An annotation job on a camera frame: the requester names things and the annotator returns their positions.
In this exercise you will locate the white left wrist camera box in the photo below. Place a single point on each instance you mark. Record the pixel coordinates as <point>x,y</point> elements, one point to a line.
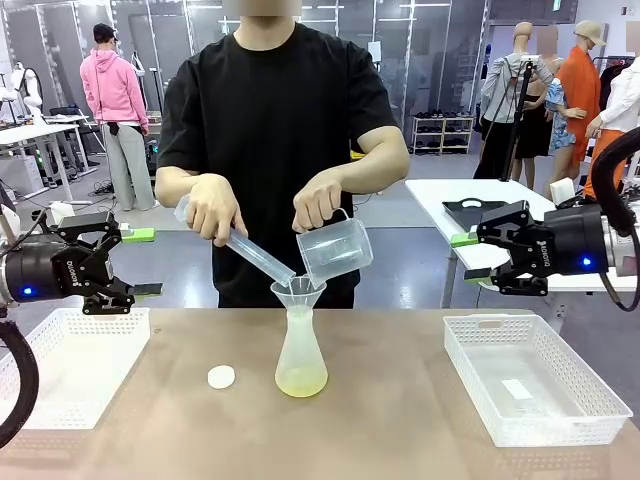
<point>62,208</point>

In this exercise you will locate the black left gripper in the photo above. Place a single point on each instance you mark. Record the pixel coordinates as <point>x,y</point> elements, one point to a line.
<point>45,272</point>

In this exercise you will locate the mannequin in orange robe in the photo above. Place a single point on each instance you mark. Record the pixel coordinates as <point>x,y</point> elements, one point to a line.
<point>580,95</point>

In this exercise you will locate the blue floral dress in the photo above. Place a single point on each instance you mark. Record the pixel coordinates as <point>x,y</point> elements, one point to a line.
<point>560,120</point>

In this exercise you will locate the person in pink hoodie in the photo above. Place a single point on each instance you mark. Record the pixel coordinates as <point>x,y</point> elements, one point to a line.
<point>115,95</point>

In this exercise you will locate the black plastic tray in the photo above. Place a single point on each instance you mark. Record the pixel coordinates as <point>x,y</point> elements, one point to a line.
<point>470,215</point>

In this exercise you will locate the clear plastic graduated cylinder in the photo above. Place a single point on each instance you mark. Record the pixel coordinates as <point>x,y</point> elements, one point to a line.
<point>260,260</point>

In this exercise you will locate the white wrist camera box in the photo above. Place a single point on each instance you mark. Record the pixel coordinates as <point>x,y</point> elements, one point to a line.
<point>62,208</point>
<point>562,191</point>

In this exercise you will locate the mannequin in grey jacket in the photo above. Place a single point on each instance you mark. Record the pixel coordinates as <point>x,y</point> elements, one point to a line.
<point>502,95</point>

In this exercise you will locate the mannequin in white jacket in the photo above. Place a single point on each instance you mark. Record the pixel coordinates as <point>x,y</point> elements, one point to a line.
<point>620,100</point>

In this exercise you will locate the black camera tripod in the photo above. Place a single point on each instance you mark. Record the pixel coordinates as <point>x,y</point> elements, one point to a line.
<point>517,110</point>

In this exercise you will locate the person's right hand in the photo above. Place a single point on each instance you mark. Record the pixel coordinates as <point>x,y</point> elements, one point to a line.
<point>215,210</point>

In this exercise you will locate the long white desk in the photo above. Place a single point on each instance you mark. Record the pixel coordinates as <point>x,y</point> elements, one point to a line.
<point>30,135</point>

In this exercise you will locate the white perforated plastic basket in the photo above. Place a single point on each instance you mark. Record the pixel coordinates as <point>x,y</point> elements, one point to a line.
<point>75,370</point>
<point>535,380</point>

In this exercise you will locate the white round flask stopper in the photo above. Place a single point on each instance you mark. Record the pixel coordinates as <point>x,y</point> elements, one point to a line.
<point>221,377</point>

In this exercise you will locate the translucent plastic conical flask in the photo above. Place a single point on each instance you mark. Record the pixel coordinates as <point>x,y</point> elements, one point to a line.
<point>301,365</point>

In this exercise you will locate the person's right forearm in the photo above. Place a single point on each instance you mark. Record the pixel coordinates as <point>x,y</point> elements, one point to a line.
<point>172,184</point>

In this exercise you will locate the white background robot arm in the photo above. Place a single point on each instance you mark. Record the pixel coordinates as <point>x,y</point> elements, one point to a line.
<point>25,90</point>

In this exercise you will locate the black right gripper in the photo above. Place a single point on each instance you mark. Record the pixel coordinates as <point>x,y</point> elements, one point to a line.
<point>570,245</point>

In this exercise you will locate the translucent plastic funnel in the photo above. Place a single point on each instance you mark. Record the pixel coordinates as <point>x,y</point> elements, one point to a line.
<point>297,295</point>

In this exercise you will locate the person in black clothes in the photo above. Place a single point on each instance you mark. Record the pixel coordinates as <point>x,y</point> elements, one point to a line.
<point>275,110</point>

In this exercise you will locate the mannequin in black dress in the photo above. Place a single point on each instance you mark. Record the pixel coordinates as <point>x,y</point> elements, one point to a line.
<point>535,130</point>

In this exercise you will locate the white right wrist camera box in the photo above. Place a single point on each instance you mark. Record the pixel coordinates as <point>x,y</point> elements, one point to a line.
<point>562,191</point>

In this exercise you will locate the clear plastic measuring beaker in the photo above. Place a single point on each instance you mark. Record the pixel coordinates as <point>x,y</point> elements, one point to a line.
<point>337,255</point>

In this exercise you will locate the person's left forearm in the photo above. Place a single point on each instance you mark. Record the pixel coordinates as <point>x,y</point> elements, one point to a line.
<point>375,160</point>

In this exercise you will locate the white shoe rack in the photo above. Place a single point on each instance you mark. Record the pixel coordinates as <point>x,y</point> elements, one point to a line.
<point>442,132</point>

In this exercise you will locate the person's left hand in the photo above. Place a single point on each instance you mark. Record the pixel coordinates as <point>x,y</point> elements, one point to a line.
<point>317,205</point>

